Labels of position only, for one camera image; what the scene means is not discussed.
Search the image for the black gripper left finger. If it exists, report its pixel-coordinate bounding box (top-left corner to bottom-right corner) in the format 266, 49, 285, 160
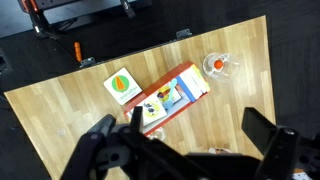
60, 114, 116, 180

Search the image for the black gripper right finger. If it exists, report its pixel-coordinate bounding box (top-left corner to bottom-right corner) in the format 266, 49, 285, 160
242, 107, 299, 180

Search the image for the clear plastic cup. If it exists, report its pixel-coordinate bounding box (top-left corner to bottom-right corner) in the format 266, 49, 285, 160
202, 52, 240, 82

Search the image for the orange ball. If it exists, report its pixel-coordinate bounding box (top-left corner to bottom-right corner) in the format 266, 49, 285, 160
214, 60, 223, 69

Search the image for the light blue plastic spoon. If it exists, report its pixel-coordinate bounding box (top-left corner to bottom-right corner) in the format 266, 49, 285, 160
163, 78, 177, 110

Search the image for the red cardboard box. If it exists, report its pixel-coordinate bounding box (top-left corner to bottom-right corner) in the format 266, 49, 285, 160
124, 61, 210, 135

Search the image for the orange handled tool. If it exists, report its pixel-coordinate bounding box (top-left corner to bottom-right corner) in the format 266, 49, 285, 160
74, 41, 82, 62

